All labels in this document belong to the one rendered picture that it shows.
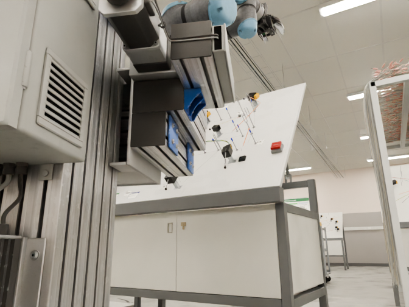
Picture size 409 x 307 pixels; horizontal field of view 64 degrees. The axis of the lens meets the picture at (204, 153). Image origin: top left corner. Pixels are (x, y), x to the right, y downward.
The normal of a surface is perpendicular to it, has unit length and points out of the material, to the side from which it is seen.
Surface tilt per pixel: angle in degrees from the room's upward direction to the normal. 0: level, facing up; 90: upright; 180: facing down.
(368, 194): 90
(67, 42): 90
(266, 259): 90
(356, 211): 90
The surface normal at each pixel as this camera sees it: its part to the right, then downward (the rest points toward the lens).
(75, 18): 0.99, -0.05
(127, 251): -0.54, -0.23
